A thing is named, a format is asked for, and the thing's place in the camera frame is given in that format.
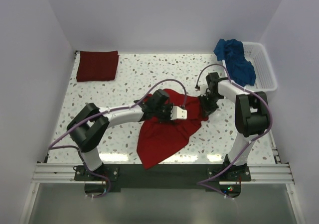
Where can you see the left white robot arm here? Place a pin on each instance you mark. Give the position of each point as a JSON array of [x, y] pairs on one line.
[[89, 126]]

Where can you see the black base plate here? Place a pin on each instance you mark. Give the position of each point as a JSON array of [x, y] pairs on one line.
[[115, 177]]

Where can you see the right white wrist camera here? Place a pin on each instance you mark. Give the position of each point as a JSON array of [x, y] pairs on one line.
[[201, 89]]

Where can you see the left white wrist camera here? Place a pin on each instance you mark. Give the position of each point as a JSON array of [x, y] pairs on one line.
[[178, 113]]

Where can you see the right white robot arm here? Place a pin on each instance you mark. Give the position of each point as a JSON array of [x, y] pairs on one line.
[[253, 119]]

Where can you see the white plastic basket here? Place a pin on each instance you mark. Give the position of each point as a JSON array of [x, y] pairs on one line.
[[256, 54]]

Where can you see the blue t shirt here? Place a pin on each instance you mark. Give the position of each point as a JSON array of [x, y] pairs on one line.
[[232, 52]]

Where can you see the aluminium rail frame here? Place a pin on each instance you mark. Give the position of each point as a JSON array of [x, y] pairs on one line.
[[63, 173]]

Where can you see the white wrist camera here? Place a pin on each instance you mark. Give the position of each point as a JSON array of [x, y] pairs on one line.
[[178, 113], [201, 89]]

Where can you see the red t shirt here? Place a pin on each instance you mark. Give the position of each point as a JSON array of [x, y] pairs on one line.
[[160, 140]]

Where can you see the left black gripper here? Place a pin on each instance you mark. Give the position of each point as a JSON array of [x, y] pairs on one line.
[[168, 117]]

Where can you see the folded dark red shirt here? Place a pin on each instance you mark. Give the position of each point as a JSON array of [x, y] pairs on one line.
[[97, 66]]

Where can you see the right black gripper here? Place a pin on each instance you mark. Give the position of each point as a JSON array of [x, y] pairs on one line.
[[206, 109]]

